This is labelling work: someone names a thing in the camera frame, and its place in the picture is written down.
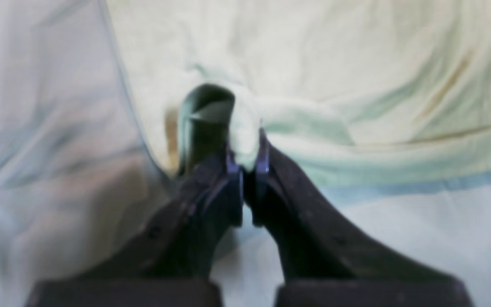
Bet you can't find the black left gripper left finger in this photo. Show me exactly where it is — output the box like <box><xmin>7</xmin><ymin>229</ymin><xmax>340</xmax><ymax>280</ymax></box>
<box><xmin>26</xmin><ymin>145</ymin><xmax>243</xmax><ymax>307</ymax></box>

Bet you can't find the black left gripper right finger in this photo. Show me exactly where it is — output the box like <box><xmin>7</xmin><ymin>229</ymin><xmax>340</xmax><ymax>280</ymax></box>
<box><xmin>245</xmin><ymin>130</ymin><xmax>472</xmax><ymax>307</ymax></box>

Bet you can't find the light green T-shirt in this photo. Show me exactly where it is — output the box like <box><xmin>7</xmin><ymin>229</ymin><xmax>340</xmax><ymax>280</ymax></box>
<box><xmin>105</xmin><ymin>0</ymin><xmax>491</xmax><ymax>186</ymax></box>

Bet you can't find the green table cloth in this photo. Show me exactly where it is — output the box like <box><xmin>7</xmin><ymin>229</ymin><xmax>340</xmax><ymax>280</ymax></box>
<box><xmin>0</xmin><ymin>0</ymin><xmax>491</xmax><ymax>307</ymax></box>

